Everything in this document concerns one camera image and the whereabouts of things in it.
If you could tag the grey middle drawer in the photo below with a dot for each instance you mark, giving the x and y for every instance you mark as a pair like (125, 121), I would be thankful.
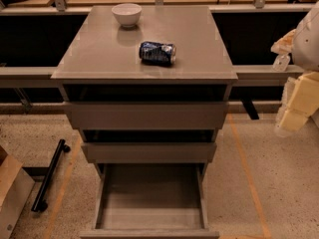
(181, 152)

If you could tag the clear pump dispenser bottle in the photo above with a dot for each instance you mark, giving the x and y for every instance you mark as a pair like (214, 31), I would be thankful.
(281, 63)

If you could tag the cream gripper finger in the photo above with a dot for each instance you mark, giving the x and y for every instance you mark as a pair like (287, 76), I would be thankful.
(284, 44)
(300, 101)

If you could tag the open grey bottom drawer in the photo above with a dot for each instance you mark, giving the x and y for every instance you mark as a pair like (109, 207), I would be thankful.
(150, 201)

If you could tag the grey top drawer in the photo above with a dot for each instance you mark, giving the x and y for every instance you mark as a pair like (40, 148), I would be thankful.
(146, 116)

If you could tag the white ceramic bowl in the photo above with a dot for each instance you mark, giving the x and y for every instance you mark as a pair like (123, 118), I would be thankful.
(127, 14)

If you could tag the blue pepsi can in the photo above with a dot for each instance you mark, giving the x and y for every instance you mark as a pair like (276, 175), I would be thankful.
(158, 53)

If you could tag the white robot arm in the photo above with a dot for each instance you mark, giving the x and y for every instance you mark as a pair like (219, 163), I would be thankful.
(305, 50)

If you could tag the cardboard box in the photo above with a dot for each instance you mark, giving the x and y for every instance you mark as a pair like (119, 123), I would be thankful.
(15, 187)

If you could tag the black metal bar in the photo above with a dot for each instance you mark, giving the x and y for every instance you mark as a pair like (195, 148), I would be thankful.
(40, 204)

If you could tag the grey drawer cabinet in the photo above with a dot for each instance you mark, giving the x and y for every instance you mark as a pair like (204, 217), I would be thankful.
(102, 65)

